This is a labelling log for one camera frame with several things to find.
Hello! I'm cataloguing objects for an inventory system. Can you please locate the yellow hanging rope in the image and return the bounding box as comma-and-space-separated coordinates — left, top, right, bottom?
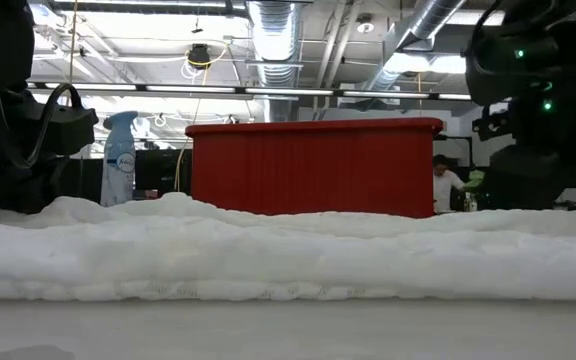
67, 0, 79, 85

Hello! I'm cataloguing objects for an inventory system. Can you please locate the black hanging cable reel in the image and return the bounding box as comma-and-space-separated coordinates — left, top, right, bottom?
186, 43, 213, 70

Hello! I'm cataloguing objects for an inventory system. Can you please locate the white textured towel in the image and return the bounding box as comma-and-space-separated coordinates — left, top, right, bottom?
0, 192, 576, 306

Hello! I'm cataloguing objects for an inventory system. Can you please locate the black display panel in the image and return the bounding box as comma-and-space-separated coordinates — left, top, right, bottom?
60, 157, 103, 204

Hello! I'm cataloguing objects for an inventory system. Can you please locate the long light bar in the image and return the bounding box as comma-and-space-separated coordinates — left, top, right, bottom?
25, 81, 576, 107

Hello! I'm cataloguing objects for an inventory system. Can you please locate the yellow reel cable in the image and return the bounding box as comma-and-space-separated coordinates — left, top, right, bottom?
172, 44, 230, 194

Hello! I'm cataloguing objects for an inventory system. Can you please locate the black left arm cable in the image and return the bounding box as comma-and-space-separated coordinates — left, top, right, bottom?
10, 82, 84, 170

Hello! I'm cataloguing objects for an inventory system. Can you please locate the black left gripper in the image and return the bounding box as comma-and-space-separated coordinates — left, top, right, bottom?
0, 154, 72, 216

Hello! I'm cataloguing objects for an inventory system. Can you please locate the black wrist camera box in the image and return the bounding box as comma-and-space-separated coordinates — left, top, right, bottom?
27, 102, 100, 157
471, 105, 517, 144

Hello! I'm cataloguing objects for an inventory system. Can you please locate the black thin stand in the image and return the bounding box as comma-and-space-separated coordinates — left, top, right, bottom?
437, 132, 473, 169

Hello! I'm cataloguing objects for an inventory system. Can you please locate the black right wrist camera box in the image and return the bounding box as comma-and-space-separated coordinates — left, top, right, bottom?
471, 105, 517, 144

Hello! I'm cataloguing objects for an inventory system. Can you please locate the red plastic bin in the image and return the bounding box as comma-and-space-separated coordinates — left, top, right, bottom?
185, 117, 444, 220

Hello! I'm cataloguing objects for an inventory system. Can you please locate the person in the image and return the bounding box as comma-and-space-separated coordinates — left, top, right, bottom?
431, 153, 469, 215

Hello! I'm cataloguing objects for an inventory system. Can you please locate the wide silver ventilation duct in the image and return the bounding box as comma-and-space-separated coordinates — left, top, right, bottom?
245, 0, 303, 124

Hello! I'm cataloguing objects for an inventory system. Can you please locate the narrow silver ventilation duct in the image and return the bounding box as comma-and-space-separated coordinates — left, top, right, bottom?
362, 0, 469, 94

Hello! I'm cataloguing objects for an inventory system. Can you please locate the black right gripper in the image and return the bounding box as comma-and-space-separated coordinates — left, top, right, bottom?
482, 142, 576, 211

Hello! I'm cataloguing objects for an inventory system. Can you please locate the green cloth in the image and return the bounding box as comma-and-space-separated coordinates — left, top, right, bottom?
464, 168, 487, 191

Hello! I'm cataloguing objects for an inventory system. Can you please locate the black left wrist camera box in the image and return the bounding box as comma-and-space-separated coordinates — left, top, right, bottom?
27, 102, 100, 157

